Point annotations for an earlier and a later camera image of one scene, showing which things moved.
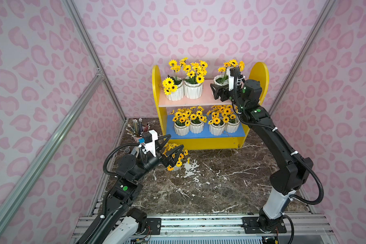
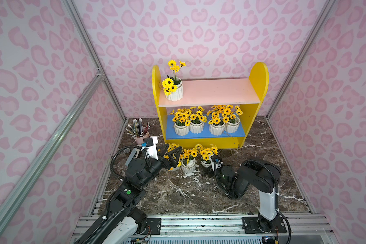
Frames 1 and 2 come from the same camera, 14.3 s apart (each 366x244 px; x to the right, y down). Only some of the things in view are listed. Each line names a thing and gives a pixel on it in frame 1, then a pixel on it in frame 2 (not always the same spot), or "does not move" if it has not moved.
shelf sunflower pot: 193,82 -> 205,153
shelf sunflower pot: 169,147 does not move
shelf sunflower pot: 223,79 -> 187,159
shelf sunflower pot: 197,120 does not move
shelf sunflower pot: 232,125 does not move
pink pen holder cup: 135,129 does not move
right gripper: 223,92 -> 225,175
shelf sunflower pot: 182,122 does not move
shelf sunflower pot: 173,86 does not move
